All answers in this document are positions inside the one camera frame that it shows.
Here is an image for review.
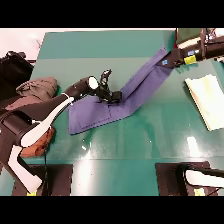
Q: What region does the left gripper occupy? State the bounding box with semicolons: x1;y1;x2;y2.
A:
99;87;124;104

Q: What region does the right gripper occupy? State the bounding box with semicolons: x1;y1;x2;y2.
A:
165;49;185;69

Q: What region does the purple T-shirt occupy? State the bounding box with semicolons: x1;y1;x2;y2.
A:
67;46;174;136

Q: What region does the dark green garment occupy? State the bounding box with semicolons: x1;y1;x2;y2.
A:
175;28;203;46

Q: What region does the white folded garment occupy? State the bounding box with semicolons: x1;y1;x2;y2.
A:
184;73;224;132

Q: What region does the grey-brown garment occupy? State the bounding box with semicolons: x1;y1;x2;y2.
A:
15;76;59;101

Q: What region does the orange garment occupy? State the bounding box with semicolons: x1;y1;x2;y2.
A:
19;126;56;159

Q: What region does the black garment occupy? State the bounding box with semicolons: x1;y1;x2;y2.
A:
0;50;35;102

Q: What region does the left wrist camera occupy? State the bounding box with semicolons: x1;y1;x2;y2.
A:
99;68;114;90

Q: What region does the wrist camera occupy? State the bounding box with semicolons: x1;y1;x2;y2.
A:
199;28;217;45
99;68;114;90

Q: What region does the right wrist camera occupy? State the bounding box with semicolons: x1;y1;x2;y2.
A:
199;28;217;45

